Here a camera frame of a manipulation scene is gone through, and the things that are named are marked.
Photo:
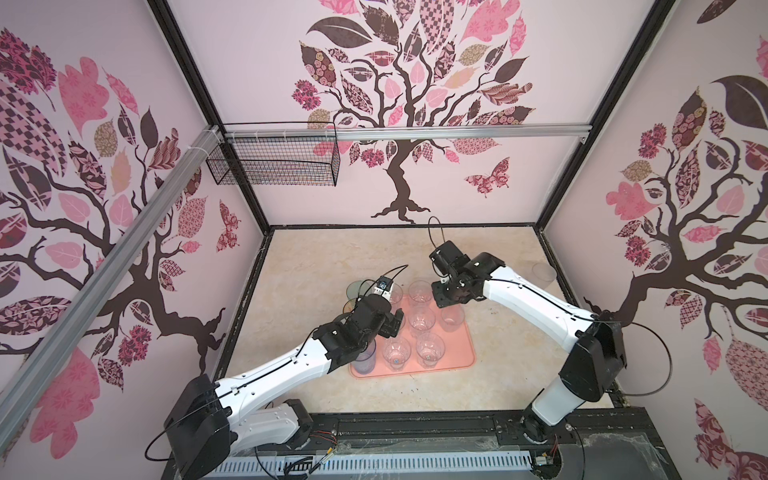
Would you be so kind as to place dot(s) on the aluminium rail back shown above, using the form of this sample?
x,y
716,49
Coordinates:
x,y
418,133

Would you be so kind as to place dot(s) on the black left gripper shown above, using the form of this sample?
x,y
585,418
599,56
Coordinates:
x,y
392,324

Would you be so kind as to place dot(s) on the green textured plastic cup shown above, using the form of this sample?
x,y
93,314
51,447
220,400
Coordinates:
x,y
354,289

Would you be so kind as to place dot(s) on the aluminium rail left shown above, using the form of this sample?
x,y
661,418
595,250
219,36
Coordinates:
x,y
29,383

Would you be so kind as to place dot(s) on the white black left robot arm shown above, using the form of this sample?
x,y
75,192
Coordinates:
x,y
270,384

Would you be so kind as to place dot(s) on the pink plastic tray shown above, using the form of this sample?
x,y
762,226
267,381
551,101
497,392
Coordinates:
x,y
459,353

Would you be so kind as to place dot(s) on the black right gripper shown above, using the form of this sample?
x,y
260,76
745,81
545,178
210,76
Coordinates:
x,y
439,297

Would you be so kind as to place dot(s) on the clear ribbed cup row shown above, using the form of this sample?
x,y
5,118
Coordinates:
x,y
421,319

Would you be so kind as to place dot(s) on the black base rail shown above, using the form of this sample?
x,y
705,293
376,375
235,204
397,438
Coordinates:
x,y
461,429

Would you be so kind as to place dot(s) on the black wire basket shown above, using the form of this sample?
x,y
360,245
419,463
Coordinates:
x,y
284,153

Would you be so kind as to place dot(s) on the blue plastic cup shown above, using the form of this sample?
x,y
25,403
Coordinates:
x,y
365,361

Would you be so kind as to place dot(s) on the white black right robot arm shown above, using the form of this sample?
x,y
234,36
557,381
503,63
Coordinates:
x,y
593,342

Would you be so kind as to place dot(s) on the clear dotted cup right row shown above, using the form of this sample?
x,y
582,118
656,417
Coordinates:
x,y
542,275

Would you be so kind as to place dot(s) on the white slotted cable duct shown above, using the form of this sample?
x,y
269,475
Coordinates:
x,y
359,466

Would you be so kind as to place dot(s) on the pink faceted plastic cup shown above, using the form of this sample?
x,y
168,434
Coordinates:
x,y
452,318

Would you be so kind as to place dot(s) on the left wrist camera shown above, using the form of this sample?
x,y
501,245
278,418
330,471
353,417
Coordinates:
x,y
383,287

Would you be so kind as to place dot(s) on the aluminium rail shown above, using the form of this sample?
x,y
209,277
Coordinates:
x,y
29,383
418,133

